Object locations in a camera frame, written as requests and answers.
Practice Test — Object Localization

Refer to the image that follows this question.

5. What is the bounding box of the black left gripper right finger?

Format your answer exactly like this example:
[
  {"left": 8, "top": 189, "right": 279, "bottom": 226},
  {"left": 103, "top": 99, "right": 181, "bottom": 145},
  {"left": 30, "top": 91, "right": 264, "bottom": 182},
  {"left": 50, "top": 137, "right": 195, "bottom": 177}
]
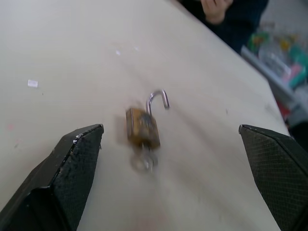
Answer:
[{"left": 238, "top": 124, "right": 308, "bottom": 231}]

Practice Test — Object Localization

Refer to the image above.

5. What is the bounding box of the brass padlock with steel shackle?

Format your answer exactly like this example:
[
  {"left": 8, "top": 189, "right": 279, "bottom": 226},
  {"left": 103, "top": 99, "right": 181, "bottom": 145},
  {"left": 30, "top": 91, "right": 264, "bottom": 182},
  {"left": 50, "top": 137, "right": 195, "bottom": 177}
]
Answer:
[{"left": 125, "top": 89, "right": 170, "bottom": 149}]

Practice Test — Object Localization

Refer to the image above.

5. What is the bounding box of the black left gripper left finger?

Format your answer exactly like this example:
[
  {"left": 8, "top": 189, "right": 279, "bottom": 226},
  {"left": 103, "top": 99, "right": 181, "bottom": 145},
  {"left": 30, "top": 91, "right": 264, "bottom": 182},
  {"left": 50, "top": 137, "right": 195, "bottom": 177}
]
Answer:
[{"left": 0, "top": 124, "right": 104, "bottom": 231}]

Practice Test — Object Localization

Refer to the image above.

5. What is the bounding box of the person in dark clothing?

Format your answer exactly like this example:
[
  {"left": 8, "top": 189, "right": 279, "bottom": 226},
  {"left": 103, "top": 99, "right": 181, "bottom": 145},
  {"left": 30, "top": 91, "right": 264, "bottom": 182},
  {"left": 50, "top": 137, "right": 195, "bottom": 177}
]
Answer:
[{"left": 168, "top": 0, "right": 270, "bottom": 54}]

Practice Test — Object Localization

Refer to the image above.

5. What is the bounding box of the person's bare hand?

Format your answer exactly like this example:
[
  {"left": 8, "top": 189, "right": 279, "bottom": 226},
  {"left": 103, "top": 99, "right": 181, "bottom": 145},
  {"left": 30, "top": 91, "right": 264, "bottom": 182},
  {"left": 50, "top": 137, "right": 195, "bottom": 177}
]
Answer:
[{"left": 201, "top": 0, "right": 234, "bottom": 25}]

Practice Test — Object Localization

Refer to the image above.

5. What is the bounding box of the clear bin of colourful items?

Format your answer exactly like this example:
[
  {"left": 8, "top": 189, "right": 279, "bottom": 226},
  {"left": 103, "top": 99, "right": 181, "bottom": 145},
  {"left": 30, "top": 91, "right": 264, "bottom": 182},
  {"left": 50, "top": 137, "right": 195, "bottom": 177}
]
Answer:
[{"left": 241, "top": 22, "right": 308, "bottom": 106}]

